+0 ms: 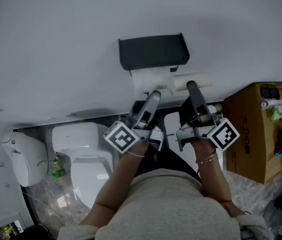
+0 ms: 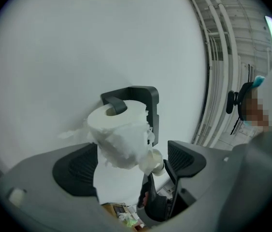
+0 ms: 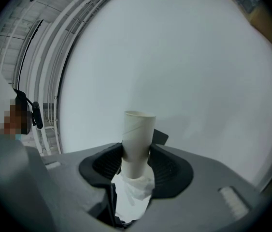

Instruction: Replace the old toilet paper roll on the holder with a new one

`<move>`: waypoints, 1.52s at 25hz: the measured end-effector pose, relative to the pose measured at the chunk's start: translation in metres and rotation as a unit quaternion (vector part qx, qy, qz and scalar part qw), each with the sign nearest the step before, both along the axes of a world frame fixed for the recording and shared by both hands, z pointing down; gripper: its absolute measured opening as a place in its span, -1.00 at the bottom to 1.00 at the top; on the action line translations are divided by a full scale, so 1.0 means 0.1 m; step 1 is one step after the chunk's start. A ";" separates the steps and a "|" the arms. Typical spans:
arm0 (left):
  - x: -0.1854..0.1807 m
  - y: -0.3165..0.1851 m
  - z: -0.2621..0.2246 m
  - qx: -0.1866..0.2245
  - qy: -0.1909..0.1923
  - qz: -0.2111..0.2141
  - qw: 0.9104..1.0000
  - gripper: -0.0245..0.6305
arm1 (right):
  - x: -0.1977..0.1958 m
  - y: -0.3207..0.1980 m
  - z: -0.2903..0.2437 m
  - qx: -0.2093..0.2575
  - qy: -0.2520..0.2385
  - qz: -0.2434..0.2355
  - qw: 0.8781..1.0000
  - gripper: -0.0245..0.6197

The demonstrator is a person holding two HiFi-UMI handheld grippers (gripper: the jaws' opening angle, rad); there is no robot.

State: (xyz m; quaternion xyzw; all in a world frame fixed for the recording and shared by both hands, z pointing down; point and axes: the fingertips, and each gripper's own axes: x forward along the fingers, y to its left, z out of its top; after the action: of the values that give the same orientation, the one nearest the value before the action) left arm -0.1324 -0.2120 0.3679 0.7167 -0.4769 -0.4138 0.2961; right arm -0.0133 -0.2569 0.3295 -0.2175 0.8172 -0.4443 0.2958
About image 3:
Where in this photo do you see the black head-worn camera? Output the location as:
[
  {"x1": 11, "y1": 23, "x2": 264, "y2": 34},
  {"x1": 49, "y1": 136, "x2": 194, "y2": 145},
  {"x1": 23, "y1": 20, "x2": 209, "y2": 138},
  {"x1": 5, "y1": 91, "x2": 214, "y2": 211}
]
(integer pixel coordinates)
[{"x1": 14, "y1": 88, "x2": 44, "y2": 130}]

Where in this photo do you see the white cardboard tube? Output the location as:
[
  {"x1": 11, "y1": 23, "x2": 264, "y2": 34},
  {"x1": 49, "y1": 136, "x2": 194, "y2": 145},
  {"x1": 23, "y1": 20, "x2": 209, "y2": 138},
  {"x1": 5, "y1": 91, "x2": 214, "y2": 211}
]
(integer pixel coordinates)
[{"x1": 116, "y1": 110, "x2": 157, "y2": 206}]

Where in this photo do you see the large brown cardboard box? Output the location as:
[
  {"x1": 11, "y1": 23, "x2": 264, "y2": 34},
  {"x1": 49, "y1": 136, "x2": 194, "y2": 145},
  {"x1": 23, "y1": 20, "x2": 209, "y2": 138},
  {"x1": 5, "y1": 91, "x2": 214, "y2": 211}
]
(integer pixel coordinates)
[{"x1": 226, "y1": 0, "x2": 272, "y2": 69}]

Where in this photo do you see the person's grey shirt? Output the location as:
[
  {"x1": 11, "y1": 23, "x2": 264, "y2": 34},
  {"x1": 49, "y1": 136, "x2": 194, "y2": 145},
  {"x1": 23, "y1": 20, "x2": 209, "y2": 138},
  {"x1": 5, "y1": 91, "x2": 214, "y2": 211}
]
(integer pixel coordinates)
[{"x1": 0, "y1": 127, "x2": 54, "y2": 232}]

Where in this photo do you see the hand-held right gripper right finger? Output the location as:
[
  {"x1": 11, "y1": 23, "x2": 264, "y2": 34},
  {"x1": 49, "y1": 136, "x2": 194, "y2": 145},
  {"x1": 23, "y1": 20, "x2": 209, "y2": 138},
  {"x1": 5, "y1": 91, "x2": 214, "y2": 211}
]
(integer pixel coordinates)
[{"x1": 147, "y1": 143, "x2": 258, "y2": 227}]

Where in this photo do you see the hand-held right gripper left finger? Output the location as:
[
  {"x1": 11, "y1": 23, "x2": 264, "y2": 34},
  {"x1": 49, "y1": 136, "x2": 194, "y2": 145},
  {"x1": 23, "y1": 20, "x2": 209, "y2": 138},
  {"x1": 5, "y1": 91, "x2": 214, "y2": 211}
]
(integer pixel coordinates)
[{"x1": 40, "y1": 143, "x2": 124, "y2": 227}]

